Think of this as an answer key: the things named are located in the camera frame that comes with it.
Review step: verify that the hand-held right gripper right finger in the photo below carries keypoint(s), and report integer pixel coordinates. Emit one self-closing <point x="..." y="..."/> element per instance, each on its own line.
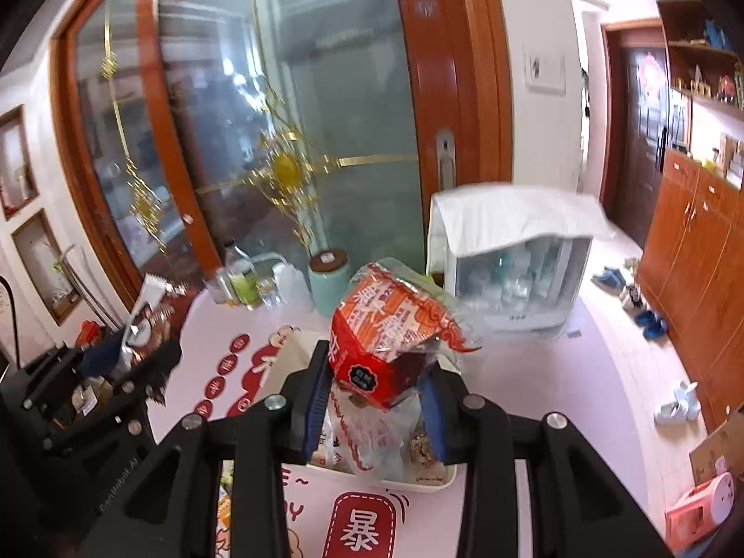
<point x="436" y="424"/>

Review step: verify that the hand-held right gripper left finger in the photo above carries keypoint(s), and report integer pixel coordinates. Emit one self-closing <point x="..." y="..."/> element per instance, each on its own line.
<point x="317" y="412"/>

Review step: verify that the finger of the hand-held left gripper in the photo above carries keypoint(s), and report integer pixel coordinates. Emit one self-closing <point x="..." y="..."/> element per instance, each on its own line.
<point x="163" y="366"/>

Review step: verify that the white brown snack packet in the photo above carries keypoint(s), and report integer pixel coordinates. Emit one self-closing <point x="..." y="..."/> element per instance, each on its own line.
<point x="145" y="325"/>

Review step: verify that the white plastic storage box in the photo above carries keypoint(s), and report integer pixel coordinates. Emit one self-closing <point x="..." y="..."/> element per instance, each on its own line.
<point x="290" y="360"/>

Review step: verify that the red clear snack bag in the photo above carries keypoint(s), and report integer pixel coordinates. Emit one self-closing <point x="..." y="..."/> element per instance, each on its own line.
<point x="383" y="337"/>

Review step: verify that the clear nut snack packet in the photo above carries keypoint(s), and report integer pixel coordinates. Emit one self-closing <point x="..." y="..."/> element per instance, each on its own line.
<point x="422" y="447"/>

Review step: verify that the clear red-print snack packet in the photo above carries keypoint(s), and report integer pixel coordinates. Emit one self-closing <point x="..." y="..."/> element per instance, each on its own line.
<point x="366" y="442"/>

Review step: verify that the red waste bin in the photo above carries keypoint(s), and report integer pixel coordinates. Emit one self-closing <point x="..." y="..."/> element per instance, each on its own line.
<point x="87" y="331"/>

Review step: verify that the clear bottle green label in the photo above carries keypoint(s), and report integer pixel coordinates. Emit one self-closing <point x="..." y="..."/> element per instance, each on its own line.
<point x="241" y="279"/>

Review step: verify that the small glass jar metal lid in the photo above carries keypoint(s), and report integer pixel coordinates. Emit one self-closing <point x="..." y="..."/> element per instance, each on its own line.
<point x="270" y="296"/>

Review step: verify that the teal canister brown lid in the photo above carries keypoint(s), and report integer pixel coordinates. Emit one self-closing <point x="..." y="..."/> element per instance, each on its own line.
<point x="328" y="285"/>

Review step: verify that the white squeeze bottle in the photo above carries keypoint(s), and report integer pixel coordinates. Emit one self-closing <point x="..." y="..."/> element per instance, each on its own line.
<point x="290" y="285"/>

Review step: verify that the white cabinet with cloth cover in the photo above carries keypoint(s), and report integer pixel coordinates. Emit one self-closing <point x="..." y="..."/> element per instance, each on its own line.
<point x="511" y="256"/>

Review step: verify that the blue shoes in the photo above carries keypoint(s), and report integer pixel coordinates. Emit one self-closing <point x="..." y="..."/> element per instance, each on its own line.
<point x="609" y="279"/>

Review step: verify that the white shoes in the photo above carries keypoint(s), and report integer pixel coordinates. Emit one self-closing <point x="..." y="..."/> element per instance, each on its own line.
<point x="677" y="404"/>

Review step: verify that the pink plastic item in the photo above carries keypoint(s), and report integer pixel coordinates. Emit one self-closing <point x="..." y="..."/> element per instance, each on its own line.
<point x="700" y="514"/>

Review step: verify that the cardboard box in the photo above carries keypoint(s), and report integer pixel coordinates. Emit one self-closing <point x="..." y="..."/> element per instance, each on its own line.
<point x="721" y="453"/>

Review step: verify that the wooden glass sliding door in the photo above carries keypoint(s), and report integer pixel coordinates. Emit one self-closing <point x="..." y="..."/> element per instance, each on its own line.
<point x="325" y="99"/>

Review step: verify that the wooden cabinet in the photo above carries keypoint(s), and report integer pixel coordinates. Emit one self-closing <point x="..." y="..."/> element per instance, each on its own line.
<point x="697" y="244"/>

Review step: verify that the brown wooden door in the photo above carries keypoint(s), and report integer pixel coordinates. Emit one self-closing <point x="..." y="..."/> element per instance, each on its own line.
<point x="636" y="128"/>

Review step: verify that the tall wall niche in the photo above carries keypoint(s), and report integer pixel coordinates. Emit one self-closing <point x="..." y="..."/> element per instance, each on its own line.
<point x="46" y="267"/>

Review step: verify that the small wall niche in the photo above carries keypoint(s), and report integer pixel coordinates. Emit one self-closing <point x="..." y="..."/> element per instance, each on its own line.
<point x="17" y="163"/>

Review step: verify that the white wall switch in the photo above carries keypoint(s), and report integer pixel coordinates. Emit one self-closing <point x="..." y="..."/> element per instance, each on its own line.
<point x="544" y="70"/>

